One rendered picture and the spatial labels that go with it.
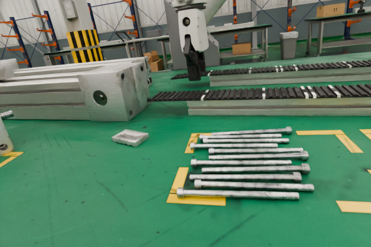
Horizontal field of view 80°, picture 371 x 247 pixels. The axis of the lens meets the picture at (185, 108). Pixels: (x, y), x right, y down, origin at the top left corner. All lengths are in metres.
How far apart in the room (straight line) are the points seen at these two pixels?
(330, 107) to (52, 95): 0.50
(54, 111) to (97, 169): 0.26
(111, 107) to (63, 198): 0.21
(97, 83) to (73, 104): 0.10
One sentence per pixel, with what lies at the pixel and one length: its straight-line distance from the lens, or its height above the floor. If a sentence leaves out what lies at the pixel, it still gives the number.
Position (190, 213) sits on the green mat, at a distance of 0.21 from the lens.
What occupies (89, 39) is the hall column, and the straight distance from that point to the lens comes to 3.84.
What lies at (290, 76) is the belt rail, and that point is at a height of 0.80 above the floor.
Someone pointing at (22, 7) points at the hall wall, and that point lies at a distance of 11.44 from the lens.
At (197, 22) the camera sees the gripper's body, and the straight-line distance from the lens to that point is 0.54.
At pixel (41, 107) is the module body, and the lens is 0.56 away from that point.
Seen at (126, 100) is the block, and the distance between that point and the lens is 0.42.
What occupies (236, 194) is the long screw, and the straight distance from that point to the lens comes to 0.22.
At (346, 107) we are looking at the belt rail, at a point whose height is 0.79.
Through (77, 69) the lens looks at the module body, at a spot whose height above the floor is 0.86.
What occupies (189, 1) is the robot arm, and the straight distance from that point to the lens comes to 0.55.
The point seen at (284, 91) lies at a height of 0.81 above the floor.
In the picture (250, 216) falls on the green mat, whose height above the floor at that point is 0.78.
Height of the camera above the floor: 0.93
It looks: 20 degrees down
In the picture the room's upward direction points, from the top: 8 degrees counter-clockwise
